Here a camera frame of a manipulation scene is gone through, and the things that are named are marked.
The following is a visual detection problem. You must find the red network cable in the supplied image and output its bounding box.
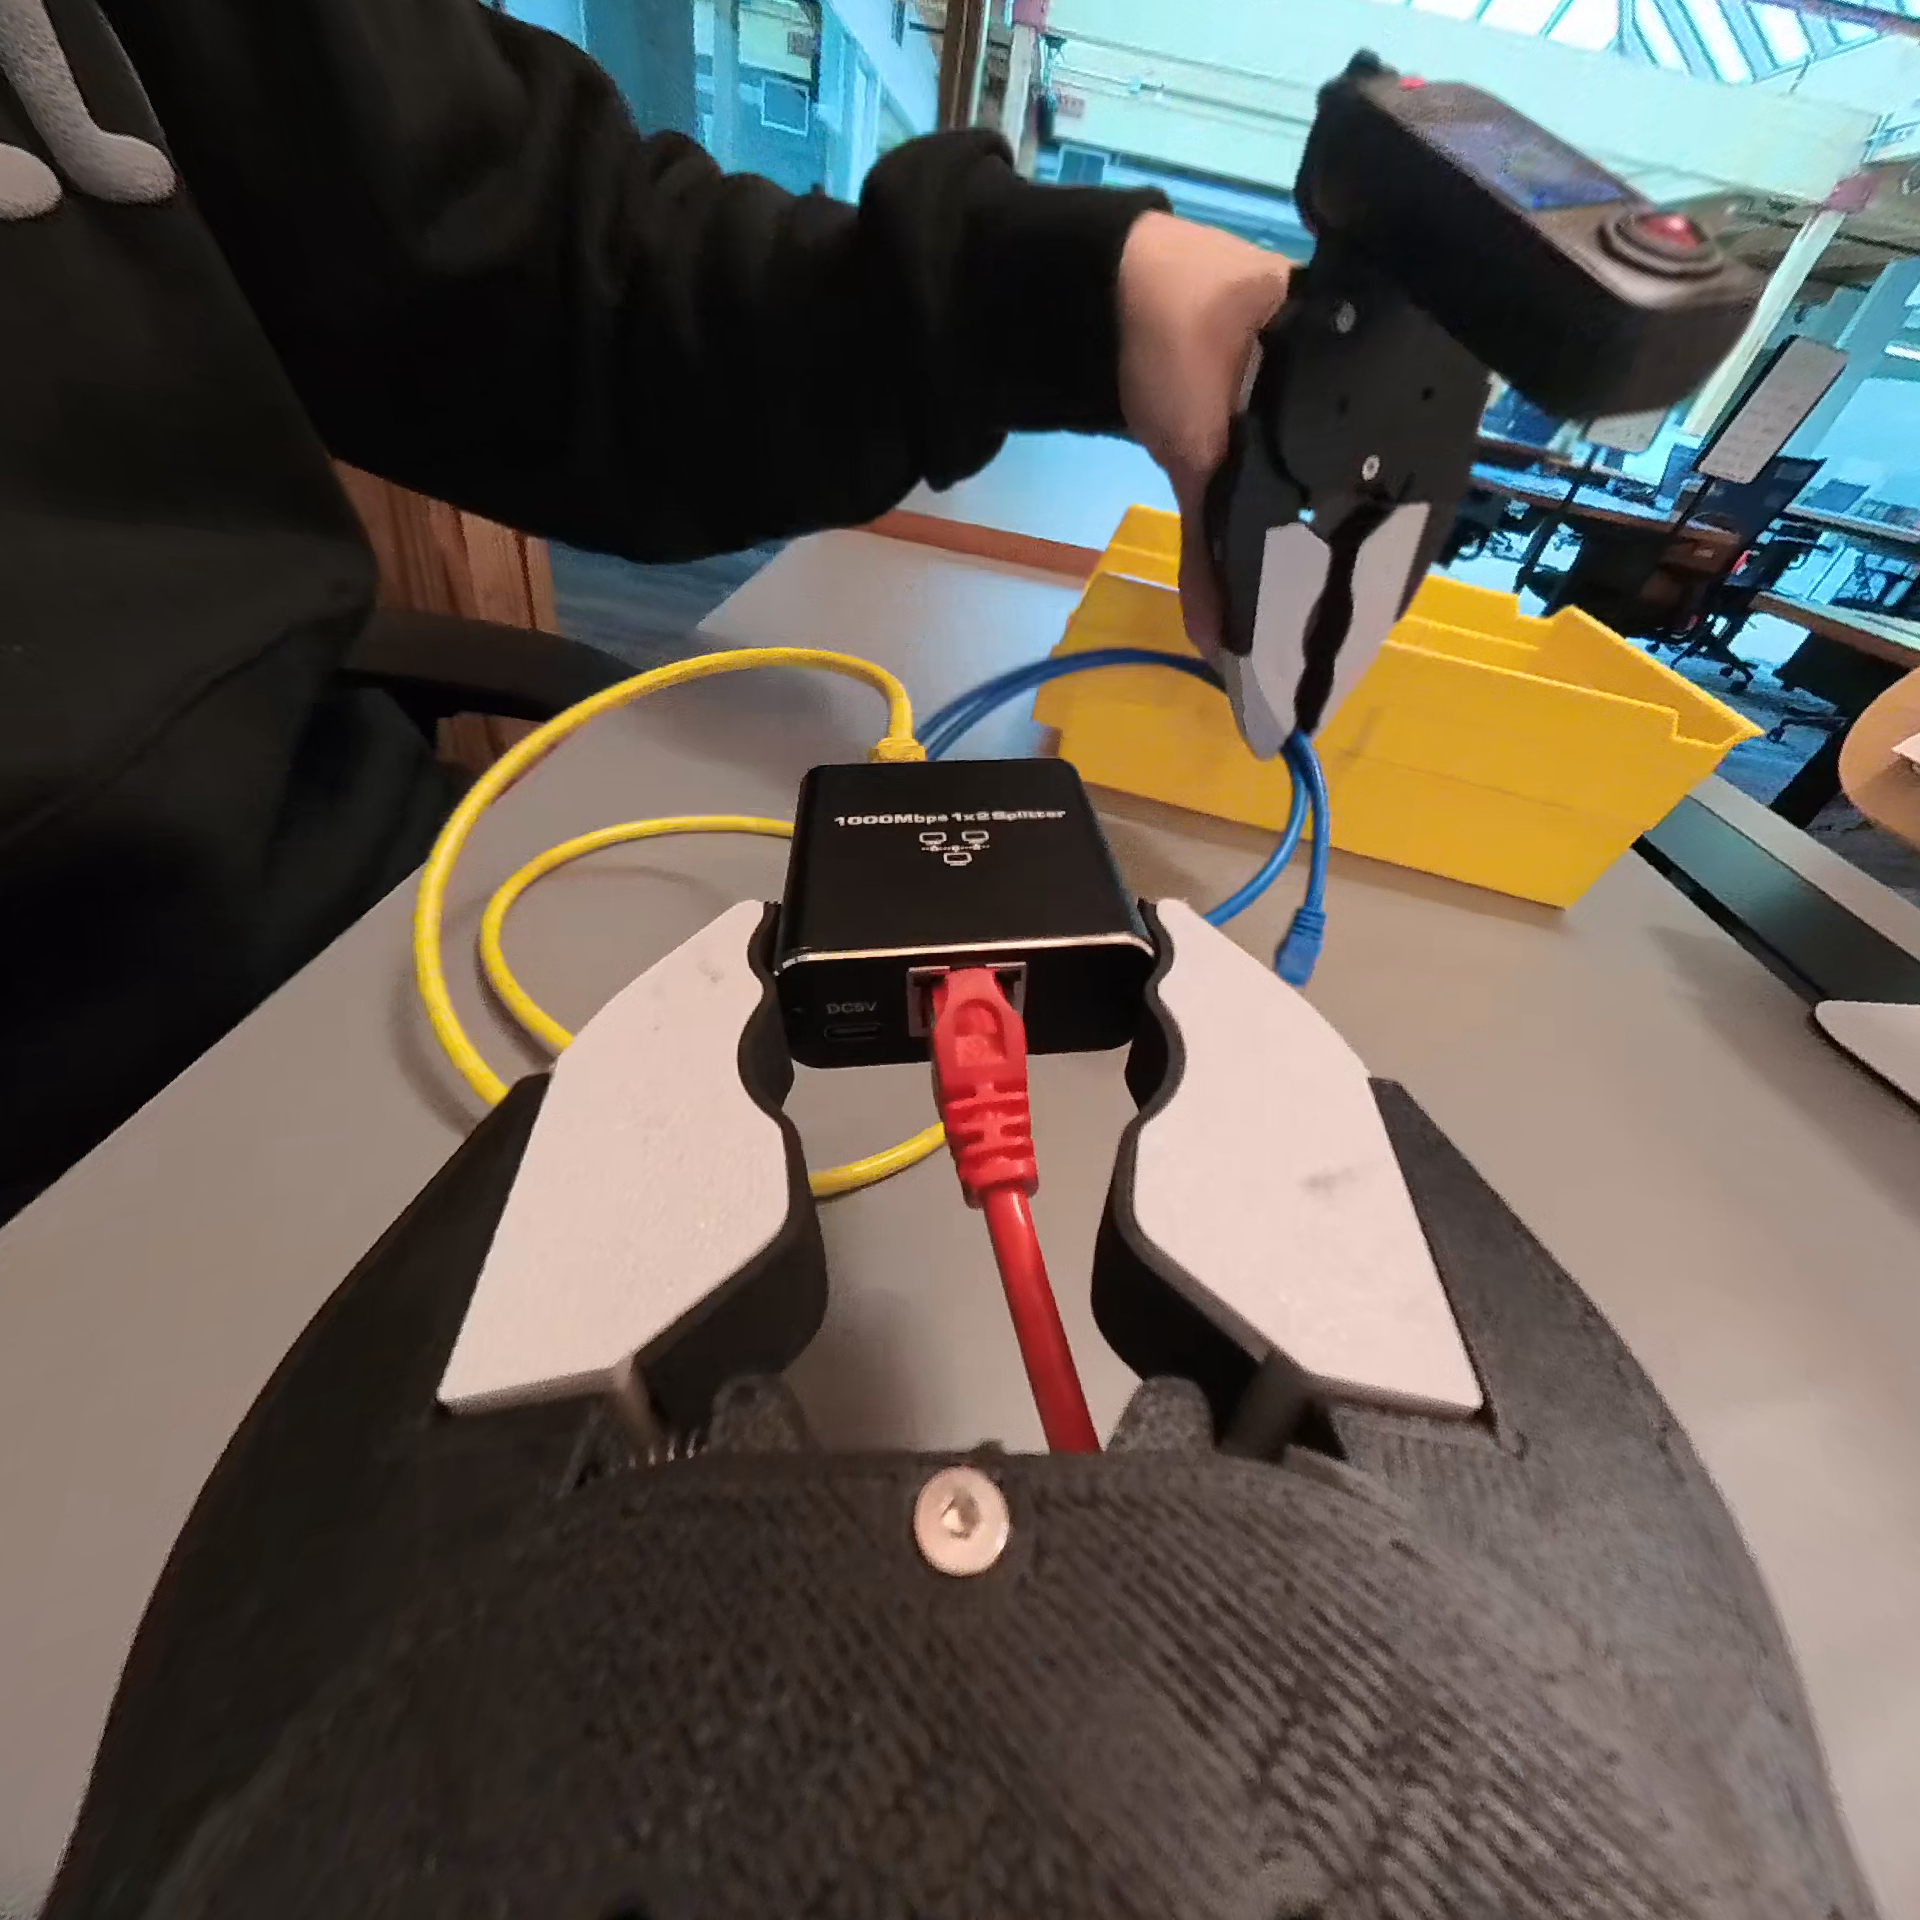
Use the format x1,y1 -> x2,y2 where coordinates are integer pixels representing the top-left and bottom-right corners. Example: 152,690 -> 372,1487
914,967 -> 1106,1456

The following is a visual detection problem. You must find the wooden panel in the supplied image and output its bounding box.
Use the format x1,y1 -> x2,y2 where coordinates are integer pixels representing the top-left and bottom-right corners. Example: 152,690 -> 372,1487
333,463 -> 560,761

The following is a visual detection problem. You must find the black chair armrest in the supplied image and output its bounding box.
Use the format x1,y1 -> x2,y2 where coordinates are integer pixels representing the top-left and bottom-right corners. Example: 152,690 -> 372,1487
336,608 -> 648,726

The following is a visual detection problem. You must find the person's left forearm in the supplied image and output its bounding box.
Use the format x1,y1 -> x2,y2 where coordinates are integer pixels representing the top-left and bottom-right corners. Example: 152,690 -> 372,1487
300,129 -> 1176,568

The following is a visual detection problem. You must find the round wooden table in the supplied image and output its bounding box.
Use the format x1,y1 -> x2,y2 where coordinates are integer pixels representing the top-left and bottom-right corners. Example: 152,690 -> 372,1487
1838,710 -> 1920,858

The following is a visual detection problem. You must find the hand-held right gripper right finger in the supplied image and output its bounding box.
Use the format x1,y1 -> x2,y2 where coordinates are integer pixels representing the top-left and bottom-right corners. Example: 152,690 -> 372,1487
1092,897 -> 1488,1442

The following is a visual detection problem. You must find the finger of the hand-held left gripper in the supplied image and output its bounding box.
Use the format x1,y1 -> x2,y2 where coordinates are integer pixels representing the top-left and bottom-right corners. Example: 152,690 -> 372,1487
1296,504 -> 1435,732
1224,518 -> 1347,761

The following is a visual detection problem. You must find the person's left hand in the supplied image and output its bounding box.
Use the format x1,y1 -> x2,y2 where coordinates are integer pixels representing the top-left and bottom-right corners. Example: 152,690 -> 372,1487
1118,211 -> 1292,650

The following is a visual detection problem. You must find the black background office chair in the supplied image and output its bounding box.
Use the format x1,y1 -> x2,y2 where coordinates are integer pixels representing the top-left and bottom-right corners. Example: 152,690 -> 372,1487
1650,457 -> 1826,692

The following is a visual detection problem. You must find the dark-edged neighbouring desk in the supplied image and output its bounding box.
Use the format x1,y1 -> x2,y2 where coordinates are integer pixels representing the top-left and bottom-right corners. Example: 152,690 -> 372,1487
1634,774 -> 1920,1116

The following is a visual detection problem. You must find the blue network cable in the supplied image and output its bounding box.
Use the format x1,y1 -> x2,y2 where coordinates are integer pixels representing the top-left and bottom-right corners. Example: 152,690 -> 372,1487
914,647 -> 1337,991

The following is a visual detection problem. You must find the person's black hoodie torso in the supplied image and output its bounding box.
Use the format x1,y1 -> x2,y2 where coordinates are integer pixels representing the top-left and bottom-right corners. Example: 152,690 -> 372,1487
0,0 -> 662,1217

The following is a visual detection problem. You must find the long background office desk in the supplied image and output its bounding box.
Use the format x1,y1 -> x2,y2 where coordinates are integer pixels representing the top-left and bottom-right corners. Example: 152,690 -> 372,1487
1473,434 -> 1920,670

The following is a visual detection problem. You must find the yellow plastic bin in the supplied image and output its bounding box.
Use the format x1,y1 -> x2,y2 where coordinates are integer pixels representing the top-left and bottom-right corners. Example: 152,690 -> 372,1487
1030,506 -> 1766,913

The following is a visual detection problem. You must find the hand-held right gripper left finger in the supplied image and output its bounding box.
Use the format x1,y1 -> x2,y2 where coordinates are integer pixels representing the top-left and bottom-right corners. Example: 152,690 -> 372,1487
435,900 -> 829,1427

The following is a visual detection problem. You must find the black network splitter box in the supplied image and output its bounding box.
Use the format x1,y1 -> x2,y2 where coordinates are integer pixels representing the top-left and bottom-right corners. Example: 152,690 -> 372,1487
773,756 -> 1156,1073

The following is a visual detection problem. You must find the yellow network cable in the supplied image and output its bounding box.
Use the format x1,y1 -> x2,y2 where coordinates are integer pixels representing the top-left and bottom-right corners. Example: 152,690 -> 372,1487
417,647 -> 952,1201

